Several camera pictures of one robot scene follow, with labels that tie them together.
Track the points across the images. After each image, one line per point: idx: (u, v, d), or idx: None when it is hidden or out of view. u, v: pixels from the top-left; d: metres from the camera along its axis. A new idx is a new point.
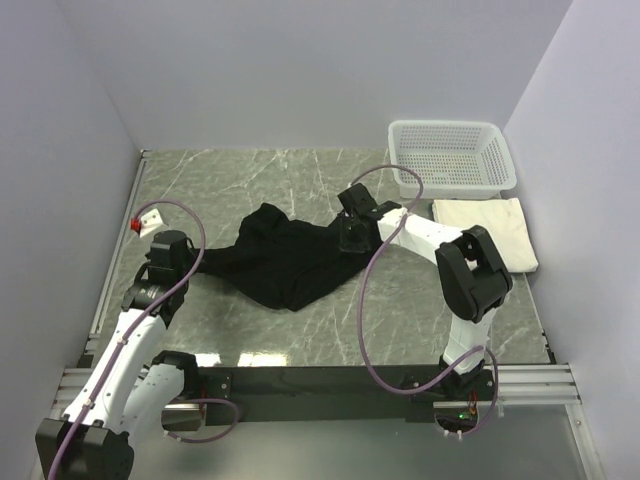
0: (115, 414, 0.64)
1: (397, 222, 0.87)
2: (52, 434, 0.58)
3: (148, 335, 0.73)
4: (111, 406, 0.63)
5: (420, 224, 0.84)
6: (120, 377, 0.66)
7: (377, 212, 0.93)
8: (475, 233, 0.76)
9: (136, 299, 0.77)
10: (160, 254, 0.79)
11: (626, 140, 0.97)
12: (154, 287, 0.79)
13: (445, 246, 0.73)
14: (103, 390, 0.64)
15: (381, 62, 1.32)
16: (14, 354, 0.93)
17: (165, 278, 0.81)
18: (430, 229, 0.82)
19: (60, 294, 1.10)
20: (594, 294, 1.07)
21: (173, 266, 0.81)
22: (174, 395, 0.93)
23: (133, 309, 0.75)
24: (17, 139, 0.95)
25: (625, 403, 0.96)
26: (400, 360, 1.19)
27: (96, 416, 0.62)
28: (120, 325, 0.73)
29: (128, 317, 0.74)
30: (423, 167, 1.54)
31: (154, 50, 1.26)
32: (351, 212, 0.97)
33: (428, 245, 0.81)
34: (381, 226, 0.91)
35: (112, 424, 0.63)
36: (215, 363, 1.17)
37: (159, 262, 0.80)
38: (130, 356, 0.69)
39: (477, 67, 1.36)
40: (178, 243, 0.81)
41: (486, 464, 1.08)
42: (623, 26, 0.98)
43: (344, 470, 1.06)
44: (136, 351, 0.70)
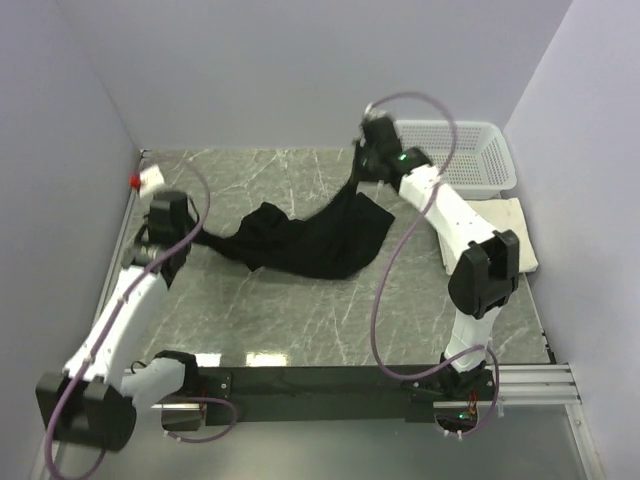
0: (115, 372, 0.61)
1: (427, 189, 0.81)
2: (51, 388, 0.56)
3: (149, 294, 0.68)
4: (111, 363, 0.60)
5: (455, 208, 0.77)
6: (120, 336, 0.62)
7: (405, 162, 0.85)
8: (507, 239, 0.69)
9: (136, 259, 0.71)
10: (159, 215, 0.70)
11: (627, 140, 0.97)
12: (154, 247, 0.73)
13: (472, 248, 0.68)
14: (102, 347, 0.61)
15: (381, 62, 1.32)
16: (14, 354, 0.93)
17: (165, 238, 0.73)
18: (463, 217, 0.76)
19: (60, 293, 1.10)
20: (594, 293, 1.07)
21: (173, 225, 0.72)
22: (172, 389, 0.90)
23: (133, 269, 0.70)
24: (17, 139, 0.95)
25: (625, 403, 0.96)
26: (400, 360, 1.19)
27: (96, 373, 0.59)
28: (120, 284, 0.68)
29: (129, 275, 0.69)
30: None
31: (154, 50, 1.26)
32: (373, 147, 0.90)
33: (456, 234, 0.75)
34: (406, 182, 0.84)
35: (113, 381, 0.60)
36: (215, 362, 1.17)
37: (159, 221, 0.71)
38: (129, 314, 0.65)
39: (477, 67, 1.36)
40: (180, 202, 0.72)
41: (485, 464, 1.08)
42: (623, 26, 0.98)
43: (344, 470, 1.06)
44: (135, 310, 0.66)
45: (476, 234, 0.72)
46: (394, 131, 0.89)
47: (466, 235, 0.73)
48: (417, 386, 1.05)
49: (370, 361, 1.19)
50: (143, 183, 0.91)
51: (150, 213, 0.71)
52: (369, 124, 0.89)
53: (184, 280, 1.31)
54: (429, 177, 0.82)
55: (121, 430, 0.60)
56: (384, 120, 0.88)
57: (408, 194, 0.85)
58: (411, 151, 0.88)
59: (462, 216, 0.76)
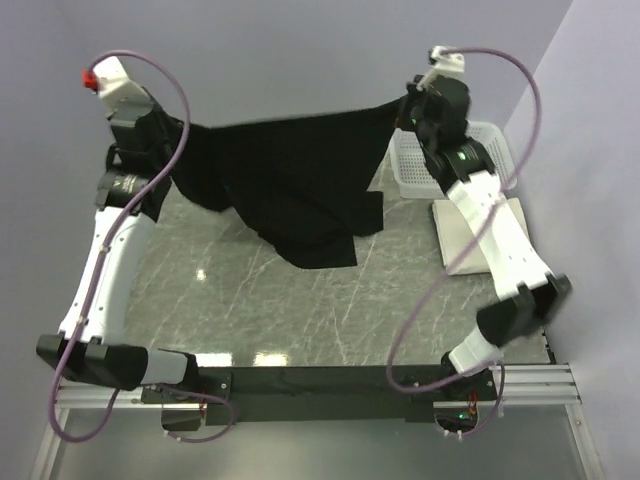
0: (112, 322, 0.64)
1: (485, 210, 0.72)
2: (51, 349, 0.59)
3: (131, 239, 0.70)
4: (105, 318, 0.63)
5: (511, 236, 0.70)
6: (109, 291, 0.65)
7: (463, 164, 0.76)
8: (559, 288, 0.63)
9: (115, 196, 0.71)
10: (130, 134, 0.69)
11: (625, 138, 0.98)
12: (130, 177, 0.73)
13: (520, 291, 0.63)
14: (93, 304, 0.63)
15: (379, 62, 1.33)
16: (14, 352, 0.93)
17: (140, 165, 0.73)
18: (519, 250, 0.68)
19: (58, 292, 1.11)
20: (594, 292, 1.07)
21: (145, 150, 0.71)
22: (174, 381, 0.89)
23: (111, 209, 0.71)
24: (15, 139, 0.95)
25: (625, 402, 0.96)
26: (400, 360, 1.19)
27: (92, 332, 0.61)
28: (99, 229, 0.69)
29: (105, 217, 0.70)
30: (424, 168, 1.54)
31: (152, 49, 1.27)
32: (435, 126, 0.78)
33: (504, 267, 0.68)
34: (459, 189, 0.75)
35: (112, 332, 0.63)
36: (227, 363, 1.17)
37: (128, 147, 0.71)
38: (114, 266, 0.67)
39: (475, 68, 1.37)
40: (147, 120, 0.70)
41: (485, 464, 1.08)
42: (620, 25, 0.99)
43: (344, 470, 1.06)
44: (120, 258, 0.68)
45: (529, 274, 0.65)
46: (465, 115, 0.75)
47: (517, 272, 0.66)
48: (418, 385, 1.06)
49: (370, 361, 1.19)
50: (101, 81, 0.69)
51: (119, 133, 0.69)
52: (437, 98, 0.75)
53: (184, 280, 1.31)
54: (488, 194, 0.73)
55: (130, 370, 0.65)
56: (459, 101, 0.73)
57: (457, 197, 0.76)
58: (473, 149, 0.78)
59: (517, 248, 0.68)
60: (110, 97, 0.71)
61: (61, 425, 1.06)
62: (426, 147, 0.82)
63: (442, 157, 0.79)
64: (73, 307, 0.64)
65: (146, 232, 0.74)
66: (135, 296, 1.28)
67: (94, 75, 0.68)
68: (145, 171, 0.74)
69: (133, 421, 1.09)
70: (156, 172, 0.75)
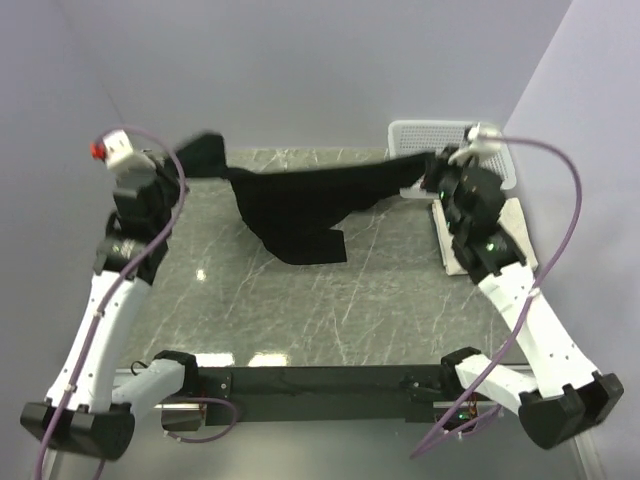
0: (101, 392, 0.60)
1: (516, 297, 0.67)
2: (37, 417, 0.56)
3: (128, 302, 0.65)
4: (93, 387, 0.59)
5: (550, 332, 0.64)
6: (100, 359, 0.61)
7: (494, 255, 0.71)
8: (609, 388, 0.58)
9: (111, 259, 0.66)
10: (128, 204, 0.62)
11: (626, 140, 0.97)
12: (128, 242, 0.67)
13: (566, 397, 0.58)
14: (82, 372, 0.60)
15: (380, 62, 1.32)
16: (13, 354, 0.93)
17: (140, 230, 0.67)
18: (560, 346, 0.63)
19: (58, 293, 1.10)
20: (595, 294, 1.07)
21: (149, 218, 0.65)
22: (173, 390, 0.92)
23: (108, 273, 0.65)
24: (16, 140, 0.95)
25: (625, 403, 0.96)
26: (400, 360, 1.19)
27: (79, 401, 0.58)
28: (94, 292, 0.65)
29: (102, 282, 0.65)
30: None
31: (153, 50, 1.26)
32: (466, 217, 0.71)
33: (544, 365, 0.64)
34: (488, 281, 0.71)
35: (100, 403, 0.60)
36: (228, 364, 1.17)
37: (129, 214, 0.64)
38: (108, 330, 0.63)
39: (477, 68, 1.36)
40: (149, 187, 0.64)
41: (486, 465, 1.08)
42: (621, 26, 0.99)
43: (345, 470, 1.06)
44: (114, 323, 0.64)
45: (573, 376, 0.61)
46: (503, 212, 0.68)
47: (560, 377, 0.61)
48: (417, 386, 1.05)
49: (370, 361, 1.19)
50: (109, 151, 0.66)
51: (115, 202, 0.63)
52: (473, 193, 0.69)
53: (184, 280, 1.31)
54: (521, 287, 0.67)
55: (117, 440, 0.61)
56: (497, 198, 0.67)
57: (488, 289, 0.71)
58: (504, 239, 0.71)
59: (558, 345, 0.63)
60: (116, 168, 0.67)
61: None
62: (454, 236, 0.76)
63: (470, 249, 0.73)
64: (62, 374, 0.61)
65: (144, 295, 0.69)
66: None
67: (102, 145, 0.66)
68: (142, 235, 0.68)
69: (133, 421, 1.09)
70: (153, 236, 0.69)
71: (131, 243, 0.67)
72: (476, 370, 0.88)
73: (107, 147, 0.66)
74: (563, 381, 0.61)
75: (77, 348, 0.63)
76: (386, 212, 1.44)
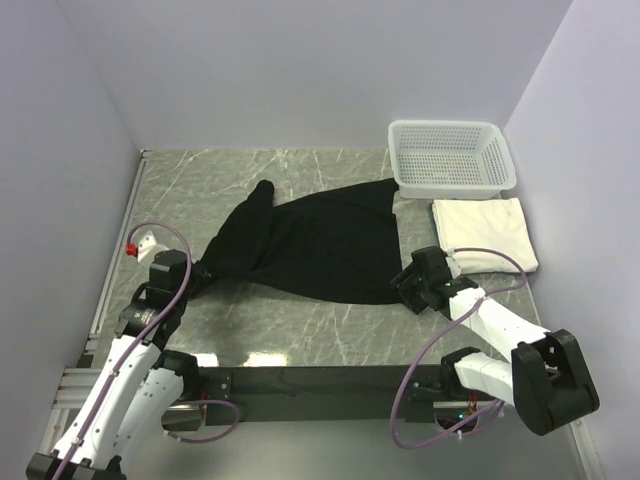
0: (105, 446, 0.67)
1: (470, 303, 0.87)
2: (42, 467, 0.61)
3: (141, 364, 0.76)
4: (99, 442, 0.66)
5: (502, 316, 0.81)
6: (107, 416, 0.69)
7: (452, 287, 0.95)
8: (560, 339, 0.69)
9: (131, 324, 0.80)
10: (160, 276, 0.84)
11: (627, 142, 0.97)
12: (148, 311, 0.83)
13: (520, 347, 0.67)
14: (91, 427, 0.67)
15: (381, 62, 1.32)
16: (14, 354, 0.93)
17: (162, 300, 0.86)
18: (511, 322, 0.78)
19: (60, 294, 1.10)
20: (595, 296, 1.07)
21: (171, 288, 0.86)
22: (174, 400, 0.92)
23: (127, 336, 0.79)
24: (17, 141, 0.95)
25: (625, 405, 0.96)
26: (400, 360, 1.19)
27: (83, 455, 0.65)
28: (114, 355, 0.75)
29: (121, 346, 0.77)
30: (423, 167, 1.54)
31: (154, 51, 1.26)
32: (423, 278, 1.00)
33: (503, 340, 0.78)
34: (453, 303, 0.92)
35: (101, 459, 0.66)
36: (214, 363, 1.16)
37: (158, 284, 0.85)
38: (119, 387, 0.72)
39: (478, 67, 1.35)
40: (177, 266, 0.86)
41: (486, 465, 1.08)
42: (623, 26, 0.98)
43: (345, 471, 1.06)
44: (125, 384, 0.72)
45: (526, 335, 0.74)
46: (442, 260, 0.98)
47: (515, 337, 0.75)
48: (417, 386, 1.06)
49: (370, 361, 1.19)
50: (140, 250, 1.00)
51: (150, 274, 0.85)
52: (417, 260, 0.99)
53: None
54: (473, 296, 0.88)
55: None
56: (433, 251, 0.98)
57: (454, 310, 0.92)
58: (458, 278, 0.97)
59: (508, 321, 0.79)
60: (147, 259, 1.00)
61: (62, 425, 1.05)
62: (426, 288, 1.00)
63: (436, 292, 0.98)
64: (73, 426, 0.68)
65: (152, 359, 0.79)
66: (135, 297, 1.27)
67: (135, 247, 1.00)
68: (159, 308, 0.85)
69: None
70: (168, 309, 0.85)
71: (150, 312, 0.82)
72: (475, 366, 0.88)
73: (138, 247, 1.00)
74: (519, 340, 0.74)
75: (89, 402, 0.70)
76: (386, 211, 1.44)
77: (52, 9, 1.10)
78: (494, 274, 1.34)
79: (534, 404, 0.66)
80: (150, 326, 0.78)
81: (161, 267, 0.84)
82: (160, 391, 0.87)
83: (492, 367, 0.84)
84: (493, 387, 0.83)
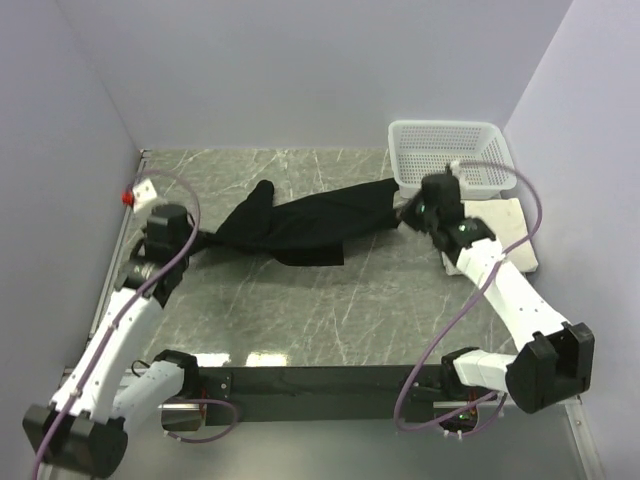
0: (104, 400, 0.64)
1: (486, 264, 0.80)
2: (39, 420, 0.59)
3: (140, 319, 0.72)
4: (98, 394, 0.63)
5: (519, 292, 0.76)
6: (107, 368, 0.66)
7: (467, 234, 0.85)
8: (579, 335, 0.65)
9: (130, 279, 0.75)
10: (159, 230, 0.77)
11: (627, 141, 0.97)
12: (148, 266, 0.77)
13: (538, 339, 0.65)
14: (89, 379, 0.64)
15: (381, 62, 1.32)
16: (14, 355, 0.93)
17: (162, 255, 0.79)
18: (531, 302, 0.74)
19: (59, 294, 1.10)
20: (596, 295, 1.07)
21: (171, 243, 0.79)
22: (171, 395, 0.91)
23: (126, 290, 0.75)
24: (16, 141, 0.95)
25: (626, 405, 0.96)
26: (400, 360, 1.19)
27: (82, 407, 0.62)
28: (112, 308, 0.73)
29: (120, 298, 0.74)
30: (423, 167, 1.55)
31: (154, 51, 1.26)
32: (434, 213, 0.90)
33: (516, 319, 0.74)
34: (464, 257, 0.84)
35: (100, 413, 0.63)
36: (213, 364, 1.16)
37: (157, 237, 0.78)
38: (119, 341, 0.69)
39: (478, 68, 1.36)
40: (177, 218, 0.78)
41: (486, 465, 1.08)
42: (623, 26, 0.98)
43: (345, 471, 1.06)
44: (125, 337, 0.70)
45: (543, 325, 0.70)
46: (457, 197, 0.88)
47: (530, 324, 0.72)
48: (418, 386, 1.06)
49: (370, 361, 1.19)
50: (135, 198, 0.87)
51: (149, 227, 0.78)
52: (433, 191, 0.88)
53: (184, 280, 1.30)
54: (490, 256, 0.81)
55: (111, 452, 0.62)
56: (450, 185, 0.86)
57: (464, 263, 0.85)
58: (474, 222, 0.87)
59: (528, 301, 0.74)
60: (143, 209, 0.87)
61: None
62: (433, 228, 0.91)
63: (447, 234, 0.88)
64: (71, 381, 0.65)
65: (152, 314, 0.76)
66: None
67: (131, 194, 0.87)
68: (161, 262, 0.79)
69: None
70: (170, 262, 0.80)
71: (150, 267, 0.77)
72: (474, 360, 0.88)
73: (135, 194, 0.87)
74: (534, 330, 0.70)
75: (87, 357, 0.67)
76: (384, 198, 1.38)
77: (51, 10, 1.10)
78: None
79: (531, 391, 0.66)
80: (151, 280, 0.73)
81: (160, 221, 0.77)
82: (162, 375, 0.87)
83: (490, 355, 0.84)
84: (488, 378, 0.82)
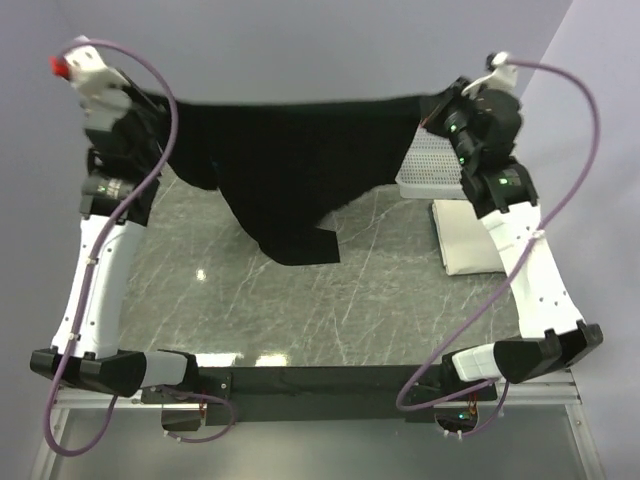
0: (105, 337, 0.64)
1: (518, 237, 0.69)
2: (45, 363, 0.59)
3: (121, 247, 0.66)
4: (97, 334, 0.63)
5: (546, 277, 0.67)
6: (100, 306, 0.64)
7: (506, 190, 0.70)
8: (589, 338, 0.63)
9: (99, 202, 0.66)
10: (106, 140, 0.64)
11: (621, 142, 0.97)
12: (115, 183, 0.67)
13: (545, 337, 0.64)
14: (84, 321, 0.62)
15: (380, 64, 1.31)
16: (10, 358, 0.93)
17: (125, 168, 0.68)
18: (552, 293, 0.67)
19: (53, 297, 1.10)
20: (597, 297, 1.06)
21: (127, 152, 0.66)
22: (174, 385, 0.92)
23: (96, 217, 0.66)
24: (12, 143, 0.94)
25: (628, 407, 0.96)
26: (400, 360, 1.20)
27: (85, 349, 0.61)
28: (86, 238, 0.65)
29: (91, 227, 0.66)
30: (424, 166, 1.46)
31: (150, 52, 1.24)
32: (479, 143, 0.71)
33: (532, 306, 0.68)
34: (496, 218, 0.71)
35: (105, 349, 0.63)
36: (213, 363, 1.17)
37: (109, 148, 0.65)
38: (104, 274, 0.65)
39: (478, 69, 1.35)
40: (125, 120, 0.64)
41: (485, 464, 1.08)
42: (614, 27, 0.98)
43: (345, 470, 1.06)
44: (108, 270, 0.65)
45: (557, 323, 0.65)
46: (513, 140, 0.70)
47: (544, 317, 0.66)
48: (417, 385, 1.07)
49: (370, 361, 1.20)
50: (74, 70, 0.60)
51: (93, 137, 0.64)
52: (488, 116, 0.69)
53: (184, 280, 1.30)
54: (528, 227, 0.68)
55: (131, 377, 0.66)
56: (512, 117, 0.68)
57: (493, 222, 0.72)
58: (517, 173, 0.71)
59: (550, 292, 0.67)
60: (85, 87, 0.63)
61: (62, 425, 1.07)
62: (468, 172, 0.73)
63: (481, 179, 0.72)
64: (64, 322, 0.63)
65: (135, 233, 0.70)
66: (136, 296, 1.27)
67: (66, 62, 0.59)
68: (129, 174, 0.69)
69: (133, 421, 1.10)
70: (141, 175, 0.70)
71: (119, 182, 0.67)
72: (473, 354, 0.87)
73: (70, 63, 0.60)
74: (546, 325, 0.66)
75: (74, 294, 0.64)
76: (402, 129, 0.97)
77: (46, 12, 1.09)
78: (494, 274, 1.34)
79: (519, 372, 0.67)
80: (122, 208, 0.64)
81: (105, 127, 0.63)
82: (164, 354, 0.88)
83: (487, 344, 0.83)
84: (483, 367, 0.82)
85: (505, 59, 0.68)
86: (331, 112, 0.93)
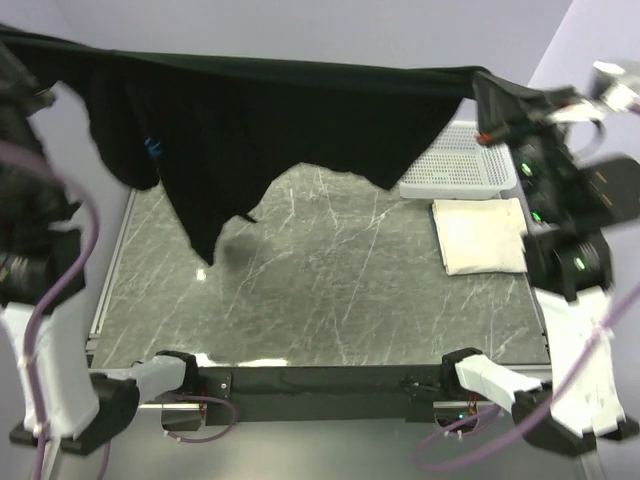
0: (76, 412, 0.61)
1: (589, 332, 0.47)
2: (23, 437, 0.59)
3: (60, 333, 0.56)
4: (67, 417, 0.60)
5: (595, 368, 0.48)
6: (59, 393, 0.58)
7: (581, 277, 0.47)
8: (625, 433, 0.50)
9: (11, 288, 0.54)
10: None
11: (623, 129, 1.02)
12: (26, 261, 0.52)
13: (582, 441, 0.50)
14: (49, 408, 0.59)
15: None
16: None
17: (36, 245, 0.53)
18: (601, 389, 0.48)
19: None
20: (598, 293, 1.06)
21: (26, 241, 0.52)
22: (171, 387, 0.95)
23: (13, 309, 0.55)
24: None
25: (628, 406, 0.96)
26: (400, 360, 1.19)
27: (60, 428, 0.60)
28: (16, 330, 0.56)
29: (17, 321, 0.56)
30: (423, 167, 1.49)
31: None
32: (563, 217, 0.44)
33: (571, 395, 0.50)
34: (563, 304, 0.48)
35: (80, 422, 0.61)
36: (212, 363, 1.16)
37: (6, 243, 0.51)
38: (49, 368, 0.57)
39: None
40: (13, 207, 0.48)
41: (485, 465, 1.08)
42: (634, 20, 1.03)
43: (345, 472, 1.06)
44: (53, 362, 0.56)
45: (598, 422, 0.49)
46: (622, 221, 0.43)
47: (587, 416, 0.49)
48: (418, 385, 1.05)
49: (370, 361, 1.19)
50: None
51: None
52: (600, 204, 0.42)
53: (185, 279, 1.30)
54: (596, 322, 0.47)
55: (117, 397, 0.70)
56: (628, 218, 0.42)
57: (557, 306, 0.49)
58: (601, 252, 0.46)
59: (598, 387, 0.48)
60: None
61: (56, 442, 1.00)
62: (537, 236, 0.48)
63: (553, 255, 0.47)
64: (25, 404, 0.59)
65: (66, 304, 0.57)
66: (136, 296, 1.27)
67: None
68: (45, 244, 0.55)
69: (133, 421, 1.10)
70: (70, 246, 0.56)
71: (25, 258, 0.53)
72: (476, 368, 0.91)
73: None
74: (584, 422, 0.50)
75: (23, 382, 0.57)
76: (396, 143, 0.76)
77: None
78: (494, 274, 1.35)
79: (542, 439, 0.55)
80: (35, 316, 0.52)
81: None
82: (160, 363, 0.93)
83: (495, 371, 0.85)
84: (490, 390, 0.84)
85: (632, 100, 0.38)
86: (295, 71, 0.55)
